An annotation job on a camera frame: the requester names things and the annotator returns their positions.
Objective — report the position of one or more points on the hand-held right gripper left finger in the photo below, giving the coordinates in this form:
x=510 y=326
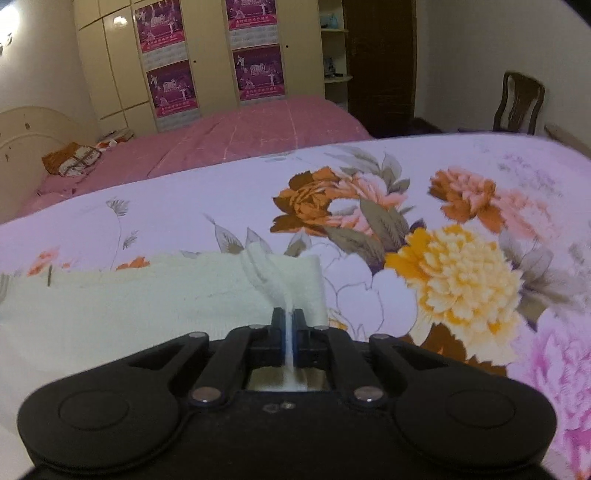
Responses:
x=278 y=342

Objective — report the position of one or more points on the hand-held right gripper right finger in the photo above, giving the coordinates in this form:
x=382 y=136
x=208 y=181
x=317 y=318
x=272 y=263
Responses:
x=300 y=344

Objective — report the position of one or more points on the pale green knit sweater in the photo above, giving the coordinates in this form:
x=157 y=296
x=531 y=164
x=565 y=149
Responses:
x=138 y=300

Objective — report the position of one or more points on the purple floral bed sheet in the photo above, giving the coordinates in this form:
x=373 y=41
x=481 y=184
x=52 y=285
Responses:
x=461 y=221

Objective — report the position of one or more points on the pink checked bed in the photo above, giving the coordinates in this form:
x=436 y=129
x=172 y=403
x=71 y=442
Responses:
x=254 y=131

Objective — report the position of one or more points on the cluttered bedside table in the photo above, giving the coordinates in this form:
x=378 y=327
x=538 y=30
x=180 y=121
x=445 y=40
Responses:
x=117 y=136

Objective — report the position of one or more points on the orange patterned pillow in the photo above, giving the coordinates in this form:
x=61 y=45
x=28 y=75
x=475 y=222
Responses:
x=69 y=159

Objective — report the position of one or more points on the dark wooden door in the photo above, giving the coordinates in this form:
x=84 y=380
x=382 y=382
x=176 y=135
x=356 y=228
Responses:
x=381 y=64

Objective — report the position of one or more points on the cream wardrobe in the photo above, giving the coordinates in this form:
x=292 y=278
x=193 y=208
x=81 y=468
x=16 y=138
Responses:
x=207 y=55

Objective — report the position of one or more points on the cream corner shelf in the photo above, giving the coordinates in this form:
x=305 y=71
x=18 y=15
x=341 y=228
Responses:
x=334 y=46

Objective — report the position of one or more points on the dark wooden chair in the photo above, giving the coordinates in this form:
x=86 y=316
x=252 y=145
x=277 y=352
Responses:
x=519 y=104

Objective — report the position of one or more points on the cream rounded headboard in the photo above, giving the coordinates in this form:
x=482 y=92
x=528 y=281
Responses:
x=27 y=134

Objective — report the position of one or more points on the purple wall poster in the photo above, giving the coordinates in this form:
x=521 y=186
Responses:
x=159 y=27
x=251 y=14
x=258 y=73
x=171 y=90

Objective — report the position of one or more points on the wooden bed frame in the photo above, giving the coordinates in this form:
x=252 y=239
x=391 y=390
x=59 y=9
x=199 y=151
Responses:
x=570 y=138

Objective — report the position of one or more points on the wall lamp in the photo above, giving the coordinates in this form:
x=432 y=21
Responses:
x=3 y=46

